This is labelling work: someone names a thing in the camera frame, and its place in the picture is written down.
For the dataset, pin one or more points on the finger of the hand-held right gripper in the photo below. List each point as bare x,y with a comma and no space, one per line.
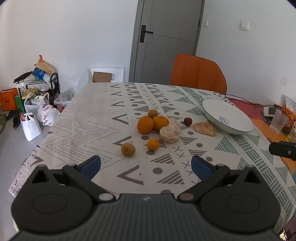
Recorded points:
283,149

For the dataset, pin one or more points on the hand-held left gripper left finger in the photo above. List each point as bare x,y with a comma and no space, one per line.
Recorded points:
91,165

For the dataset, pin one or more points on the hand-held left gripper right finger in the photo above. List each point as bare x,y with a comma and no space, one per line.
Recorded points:
201,166

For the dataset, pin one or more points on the peeled pomelo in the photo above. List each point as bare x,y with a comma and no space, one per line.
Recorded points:
170,131

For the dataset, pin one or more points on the small red fruit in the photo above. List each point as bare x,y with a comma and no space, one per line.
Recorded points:
188,121

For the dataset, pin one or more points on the white plate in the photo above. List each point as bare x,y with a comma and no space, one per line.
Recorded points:
222,111

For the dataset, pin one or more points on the medium orange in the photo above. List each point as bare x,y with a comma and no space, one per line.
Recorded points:
161,122

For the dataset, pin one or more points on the large orange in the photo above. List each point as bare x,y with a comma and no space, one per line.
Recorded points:
145,124

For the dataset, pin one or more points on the small brownish fruit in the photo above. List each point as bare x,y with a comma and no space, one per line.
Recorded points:
152,113

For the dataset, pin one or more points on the ribbed glass cup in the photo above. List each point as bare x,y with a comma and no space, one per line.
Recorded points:
278,120

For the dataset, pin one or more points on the bread piece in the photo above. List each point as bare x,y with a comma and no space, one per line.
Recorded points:
205,128

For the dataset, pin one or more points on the yellow-brown round fruit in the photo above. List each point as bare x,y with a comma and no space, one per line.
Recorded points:
128,149

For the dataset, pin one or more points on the white charger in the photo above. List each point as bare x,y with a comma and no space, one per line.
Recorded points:
269,111

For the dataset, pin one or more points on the patterned tablecloth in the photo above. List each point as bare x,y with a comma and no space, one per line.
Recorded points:
92,115

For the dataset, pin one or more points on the small orange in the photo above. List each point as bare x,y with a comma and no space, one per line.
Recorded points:
153,144

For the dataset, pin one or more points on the white red-printed plastic bag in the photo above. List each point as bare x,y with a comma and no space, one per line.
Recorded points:
47,115

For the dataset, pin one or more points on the white shopping bag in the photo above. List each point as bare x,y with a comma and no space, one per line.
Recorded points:
30,127

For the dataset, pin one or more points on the clear plastic bag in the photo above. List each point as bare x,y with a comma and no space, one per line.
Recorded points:
64,97

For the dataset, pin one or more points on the white tote bag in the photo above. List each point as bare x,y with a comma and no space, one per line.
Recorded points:
32,106

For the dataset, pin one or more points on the black metal rack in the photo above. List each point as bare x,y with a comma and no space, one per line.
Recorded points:
54,85

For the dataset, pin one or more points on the brown cardboard box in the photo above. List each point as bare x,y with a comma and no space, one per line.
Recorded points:
101,77

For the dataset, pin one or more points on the black shoes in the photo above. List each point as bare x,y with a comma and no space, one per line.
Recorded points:
14,118

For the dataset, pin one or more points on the orange chair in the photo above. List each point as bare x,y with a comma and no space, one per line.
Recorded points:
196,71

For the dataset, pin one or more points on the green box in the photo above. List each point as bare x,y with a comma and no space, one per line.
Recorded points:
19,103

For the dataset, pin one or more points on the blue and white bag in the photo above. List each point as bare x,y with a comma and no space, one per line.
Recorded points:
40,74

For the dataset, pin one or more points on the orange box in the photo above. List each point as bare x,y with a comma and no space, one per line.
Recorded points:
8,99

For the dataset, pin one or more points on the yellow bag with orange top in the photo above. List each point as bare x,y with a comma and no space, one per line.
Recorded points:
45,66

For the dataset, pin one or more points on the grey door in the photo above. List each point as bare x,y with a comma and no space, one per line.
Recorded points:
166,58

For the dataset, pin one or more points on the large white wall switch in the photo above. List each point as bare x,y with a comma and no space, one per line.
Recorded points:
244,25

